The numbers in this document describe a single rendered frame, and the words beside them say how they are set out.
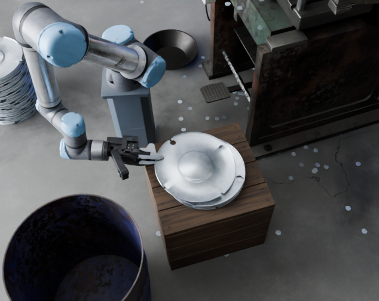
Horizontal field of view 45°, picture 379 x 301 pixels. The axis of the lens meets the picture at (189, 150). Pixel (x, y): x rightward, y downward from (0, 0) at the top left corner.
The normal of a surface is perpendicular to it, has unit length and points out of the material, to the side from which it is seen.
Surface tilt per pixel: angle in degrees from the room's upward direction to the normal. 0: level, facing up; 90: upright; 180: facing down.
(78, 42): 85
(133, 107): 90
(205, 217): 0
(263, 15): 0
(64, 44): 84
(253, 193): 0
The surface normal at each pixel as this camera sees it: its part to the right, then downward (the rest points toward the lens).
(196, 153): 0.07, -0.55
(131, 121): 0.05, 0.83
